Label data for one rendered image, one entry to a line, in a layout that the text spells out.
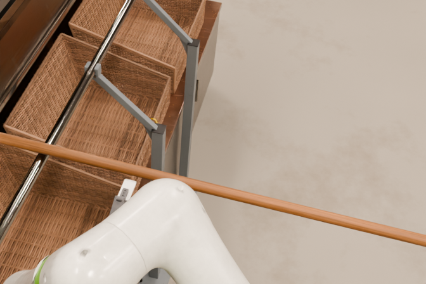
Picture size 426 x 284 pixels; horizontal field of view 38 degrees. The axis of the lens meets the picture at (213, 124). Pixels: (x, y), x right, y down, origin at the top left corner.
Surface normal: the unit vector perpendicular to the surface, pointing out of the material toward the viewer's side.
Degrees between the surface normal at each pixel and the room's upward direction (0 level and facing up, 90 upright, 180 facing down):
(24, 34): 70
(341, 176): 0
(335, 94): 0
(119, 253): 30
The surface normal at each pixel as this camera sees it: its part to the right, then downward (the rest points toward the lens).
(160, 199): 0.03, -0.62
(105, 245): 0.19, -0.70
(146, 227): 0.35, -0.40
